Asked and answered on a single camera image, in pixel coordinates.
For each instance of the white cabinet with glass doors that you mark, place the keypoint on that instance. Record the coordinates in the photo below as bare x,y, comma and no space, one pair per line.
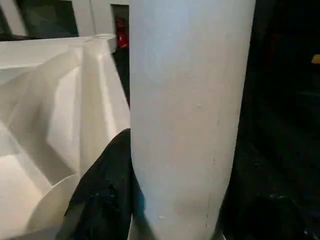
100,15

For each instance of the white plastic table top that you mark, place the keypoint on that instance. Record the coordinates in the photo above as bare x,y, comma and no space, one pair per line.
62,100

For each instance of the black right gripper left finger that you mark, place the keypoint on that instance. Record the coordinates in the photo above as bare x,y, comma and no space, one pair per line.
100,200

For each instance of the small tan tag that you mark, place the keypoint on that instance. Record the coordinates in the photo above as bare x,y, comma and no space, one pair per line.
316,58

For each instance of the white plastic table leg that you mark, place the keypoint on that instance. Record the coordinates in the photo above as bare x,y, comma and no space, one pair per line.
185,100

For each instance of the black mat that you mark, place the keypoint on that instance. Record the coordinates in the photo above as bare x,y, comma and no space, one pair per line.
280,100

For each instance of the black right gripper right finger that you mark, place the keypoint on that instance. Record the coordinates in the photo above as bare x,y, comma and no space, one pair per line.
262,212

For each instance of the small red item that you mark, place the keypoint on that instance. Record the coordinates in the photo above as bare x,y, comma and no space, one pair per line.
121,32

